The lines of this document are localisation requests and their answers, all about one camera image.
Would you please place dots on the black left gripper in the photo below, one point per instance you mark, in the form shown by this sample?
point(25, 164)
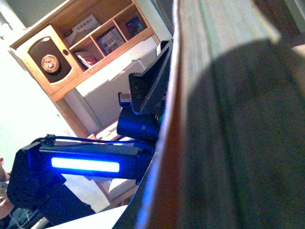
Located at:
point(141, 115)

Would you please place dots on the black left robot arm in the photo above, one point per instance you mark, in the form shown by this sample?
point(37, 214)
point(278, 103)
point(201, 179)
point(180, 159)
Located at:
point(37, 179)

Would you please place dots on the colourful book middle cubby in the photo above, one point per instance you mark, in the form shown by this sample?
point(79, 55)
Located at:
point(110, 41)

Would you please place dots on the blue book right cubby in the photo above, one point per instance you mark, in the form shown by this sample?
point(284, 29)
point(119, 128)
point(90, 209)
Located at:
point(134, 26)

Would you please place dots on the red white book lower cubby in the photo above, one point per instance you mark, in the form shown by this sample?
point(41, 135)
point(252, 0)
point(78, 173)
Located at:
point(88, 59)

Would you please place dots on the round wooden clock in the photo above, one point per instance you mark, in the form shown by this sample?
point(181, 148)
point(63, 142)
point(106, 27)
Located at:
point(50, 63)

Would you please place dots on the wooden wall shelf unit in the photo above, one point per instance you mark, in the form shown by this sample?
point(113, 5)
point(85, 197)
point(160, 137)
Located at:
point(87, 98)

